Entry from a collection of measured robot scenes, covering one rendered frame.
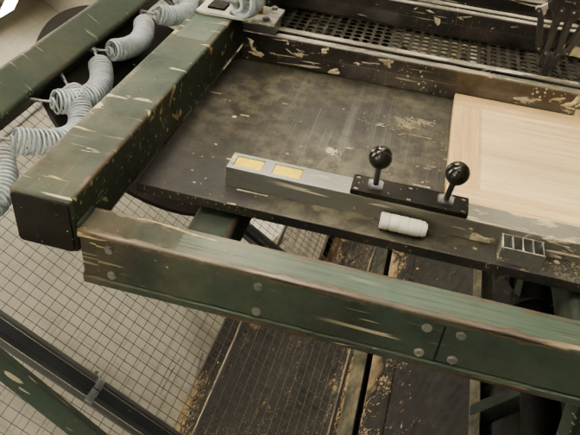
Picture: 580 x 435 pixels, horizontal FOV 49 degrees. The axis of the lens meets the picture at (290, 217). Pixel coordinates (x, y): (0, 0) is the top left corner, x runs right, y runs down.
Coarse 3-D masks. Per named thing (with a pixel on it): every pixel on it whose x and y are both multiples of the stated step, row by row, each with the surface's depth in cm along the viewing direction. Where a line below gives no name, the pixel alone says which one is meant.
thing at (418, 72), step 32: (256, 32) 152; (288, 32) 154; (288, 64) 154; (320, 64) 152; (352, 64) 150; (384, 64) 148; (416, 64) 146; (448, 64) 149; (480, 64) 149; (448, 96) 149; (480, 96) 147; (512, 96) 145; (544, 96) 144; (576, 96) 142
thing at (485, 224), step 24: (240, 168) 112; (264, 168) 113; (264, 192) 114; (288, 192) 112; (312, 192) 111; (336, 192) 110; (408, 216) 109; (432, 216) 108; (480, 216) 108; (504, 216) 108; (528, 216) 109; (480, 240) 109; (552, 240) 105; (576, 240) 105
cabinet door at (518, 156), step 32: (480, 128) 136; (512, 128) 138; (544, 128) 139; (576, 128) 140; (448, 160) 125; (480, 160) 126; (512, 160) 128; (544, 160) 129; (576, 160) 130; (480, 192) 117; (512, 192) 118; (544, 192) 119; (576, 192) 120; (576, 224) 112
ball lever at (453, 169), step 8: (448, 168) 98; (456, 168) 97; (464, 168) 97; (448, 176) 98; (456, 176) 97; (464, 176) 97; (456, 184) 98; (448, 192) 105; (440, 200) 108; (448, 200) 108
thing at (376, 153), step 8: (376, 152) 99; (384, 152) 99; (376, 160) 99; (384, 160) 99; (392, 160) 100; (376, 168) 104; (384, 168) 101; (376, 176) 106; (368, 184) 110; (376, 184) 109
